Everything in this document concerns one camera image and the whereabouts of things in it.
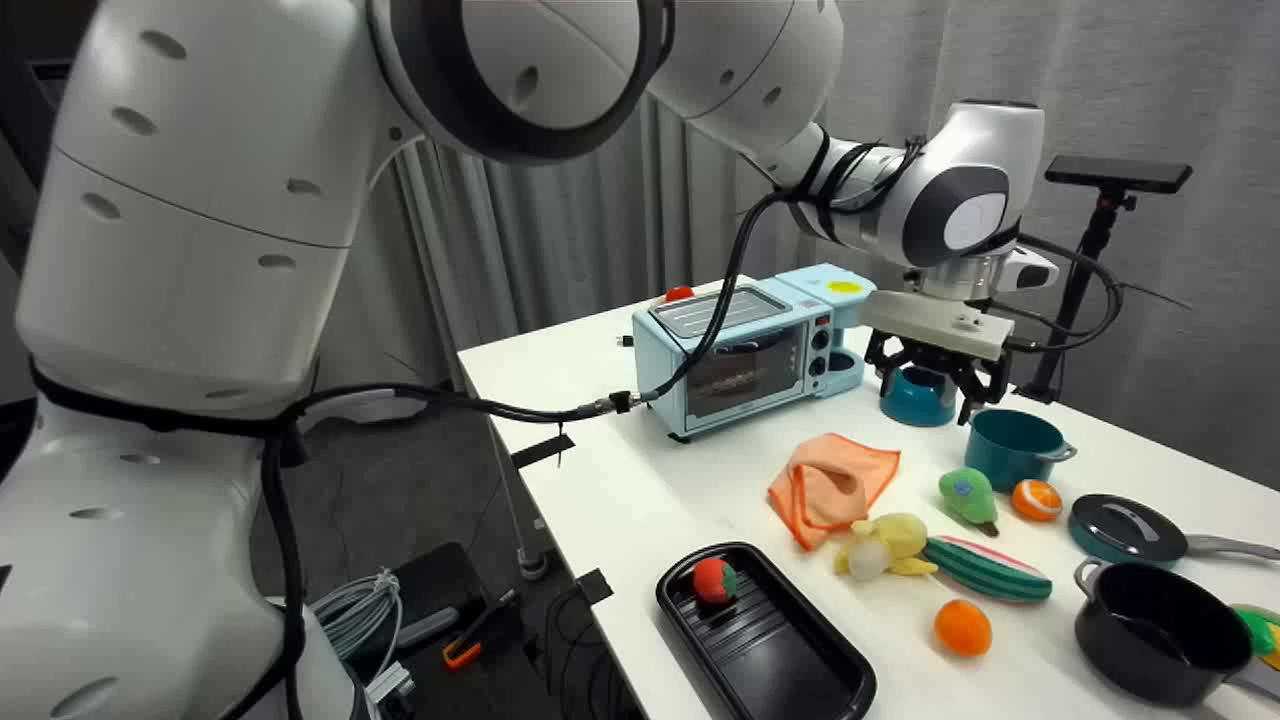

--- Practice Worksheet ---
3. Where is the black plastic tray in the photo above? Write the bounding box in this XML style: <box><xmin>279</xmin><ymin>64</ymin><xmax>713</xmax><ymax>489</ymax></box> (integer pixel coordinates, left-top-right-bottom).
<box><xmin>653</xmin><ymin>536</ymin><xmax>881</xmax><ymax>720</ymax></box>

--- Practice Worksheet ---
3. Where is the grey-white gripper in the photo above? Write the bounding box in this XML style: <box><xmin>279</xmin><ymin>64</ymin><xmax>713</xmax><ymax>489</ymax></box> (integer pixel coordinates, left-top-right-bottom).
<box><xmin>857</xmin><ymin>289</ymin><xmax>1021</xmax><ymax>434</ymax></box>

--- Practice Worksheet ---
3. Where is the green and yellow toy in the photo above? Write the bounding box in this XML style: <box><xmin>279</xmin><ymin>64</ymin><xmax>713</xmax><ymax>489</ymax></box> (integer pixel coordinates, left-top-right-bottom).
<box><xmin>1232</xmin><ymin>601</ymin><xmax>1280</xmax><ymax>665</ymax></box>

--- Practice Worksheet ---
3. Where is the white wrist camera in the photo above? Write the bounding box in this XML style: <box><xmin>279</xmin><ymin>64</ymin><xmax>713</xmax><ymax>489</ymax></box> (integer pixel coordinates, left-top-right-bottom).
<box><xmin>993</xmin><ymin>244</ymin><xmax>1062</xmax><ymax>302</ymax></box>

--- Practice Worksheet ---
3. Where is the long black tape strip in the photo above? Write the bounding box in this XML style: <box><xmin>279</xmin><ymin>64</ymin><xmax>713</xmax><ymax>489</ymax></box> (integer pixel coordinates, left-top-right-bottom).
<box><xmin>508</xmin><ymin>428</ymin><xmax>580</xmax><ymax>473</ymax></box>

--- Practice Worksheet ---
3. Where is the light blue toy oven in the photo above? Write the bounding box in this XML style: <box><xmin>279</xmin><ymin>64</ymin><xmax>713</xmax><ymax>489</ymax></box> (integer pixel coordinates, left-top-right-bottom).
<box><xmin>629</xmin><ymin>262</ymin><xmax>881</xmax><ymax>444</ymax></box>

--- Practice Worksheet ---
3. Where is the teal toy bowl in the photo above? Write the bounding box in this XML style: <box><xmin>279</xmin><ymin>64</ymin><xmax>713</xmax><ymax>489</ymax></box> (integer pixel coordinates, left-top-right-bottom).
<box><xmin>877</xmin><ymin>362</ymin><xmax>965</xmax><ymax>434</ymax></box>

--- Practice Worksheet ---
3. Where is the short black tape strip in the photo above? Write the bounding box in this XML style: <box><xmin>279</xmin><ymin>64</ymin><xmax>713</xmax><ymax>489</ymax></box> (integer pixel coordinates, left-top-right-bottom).
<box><xmin>571</xmin><ymin>567</ymin><xmax>621</xmax><ymax>609</ymax></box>

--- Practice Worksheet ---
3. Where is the teal toy cup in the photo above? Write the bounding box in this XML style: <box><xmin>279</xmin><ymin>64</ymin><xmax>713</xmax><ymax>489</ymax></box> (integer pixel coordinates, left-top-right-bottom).
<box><xmin>961</xmin><ymin>405</ymin><xmax>1079</xmax><ymax>496</ymax></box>

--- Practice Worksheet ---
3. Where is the orange handled tool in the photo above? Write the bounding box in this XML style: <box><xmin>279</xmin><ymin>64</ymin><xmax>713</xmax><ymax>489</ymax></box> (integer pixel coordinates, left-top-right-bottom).
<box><xmin>434</xmin><ymin>586</ymin><xmax>528</xmax><ymax>672</ymax></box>

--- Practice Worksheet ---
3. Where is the black camera stand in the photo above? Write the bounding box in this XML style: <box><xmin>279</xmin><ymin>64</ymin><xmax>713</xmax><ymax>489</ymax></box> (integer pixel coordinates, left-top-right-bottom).
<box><xmin>1014</xmin><ymin>151</ymin><xmax>1194</xmax><ymax>409</ymax></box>

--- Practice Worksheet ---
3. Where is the black box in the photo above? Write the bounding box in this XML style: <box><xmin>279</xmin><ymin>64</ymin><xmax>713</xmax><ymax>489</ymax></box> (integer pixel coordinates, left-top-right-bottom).
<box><xmin>385</xmin><ymin>536</ymin><xmax>492</xmax><ymax>657</ymax></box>

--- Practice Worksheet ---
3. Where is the black pot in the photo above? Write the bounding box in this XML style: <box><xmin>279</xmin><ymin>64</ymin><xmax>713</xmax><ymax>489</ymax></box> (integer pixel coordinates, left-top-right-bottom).
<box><xmin>1071</xmin><ymin>556</ymin><xmax>1280</xmax><ymax>712</ymax></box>

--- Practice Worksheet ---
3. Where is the light blue cable bundle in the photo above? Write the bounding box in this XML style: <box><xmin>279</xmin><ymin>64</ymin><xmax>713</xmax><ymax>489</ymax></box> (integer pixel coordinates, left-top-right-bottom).
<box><xmin>309</xmin><ymin>567</ymin><xmax>419</xmax><ymax>712</ymax></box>

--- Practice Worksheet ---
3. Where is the grey curtain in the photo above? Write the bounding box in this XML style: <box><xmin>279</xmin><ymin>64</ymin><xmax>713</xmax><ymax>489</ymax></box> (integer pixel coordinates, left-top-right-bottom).
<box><xmin>316</xmin><ymin>0</ymin><xmax>1280</xmax><ymax>492</ymax></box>

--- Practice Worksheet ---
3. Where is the orange toy fruit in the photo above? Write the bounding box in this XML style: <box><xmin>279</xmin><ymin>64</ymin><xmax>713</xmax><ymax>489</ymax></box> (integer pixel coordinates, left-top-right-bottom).
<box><xmin>931</xmin><ymin>598</ymin><xmax>997</xmax><ymax>665</ymax></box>

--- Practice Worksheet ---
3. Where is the red toy strawberry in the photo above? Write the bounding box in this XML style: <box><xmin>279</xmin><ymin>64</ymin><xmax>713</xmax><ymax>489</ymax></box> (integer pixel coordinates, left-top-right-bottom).
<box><xmin>689</xmin><ymin>553</ymin><xmax>747</xmax><ymax>611</ymax></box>

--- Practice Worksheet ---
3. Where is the orange cloth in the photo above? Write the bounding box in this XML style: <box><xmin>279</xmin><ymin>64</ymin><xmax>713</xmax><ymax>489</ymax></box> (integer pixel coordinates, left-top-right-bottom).
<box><xmin>765</xmin><ymin>428</ymin><xmax>908</xmax><ymax>556</ymax></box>

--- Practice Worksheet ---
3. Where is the green toy pear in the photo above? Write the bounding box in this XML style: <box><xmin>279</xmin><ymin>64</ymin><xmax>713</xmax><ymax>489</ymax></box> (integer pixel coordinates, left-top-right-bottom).
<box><xmin>935</xmin><ymin>466</ymin><xmax>1002</xmax><ymax>541</ymax></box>

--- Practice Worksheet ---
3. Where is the toy orange half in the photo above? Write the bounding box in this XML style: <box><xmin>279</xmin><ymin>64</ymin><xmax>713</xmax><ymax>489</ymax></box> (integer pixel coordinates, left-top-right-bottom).
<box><xmin>1002</xmin><ymin>478</ymin><xmax>1067</xmax><ymax>530</ymax></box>

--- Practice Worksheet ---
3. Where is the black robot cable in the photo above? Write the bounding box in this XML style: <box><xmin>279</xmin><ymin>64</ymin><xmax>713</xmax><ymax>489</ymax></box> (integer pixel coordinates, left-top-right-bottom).
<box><xmin>23</xmin><ymin>132</ymin><xmax>1133</xmax><ymax>720</ymax></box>

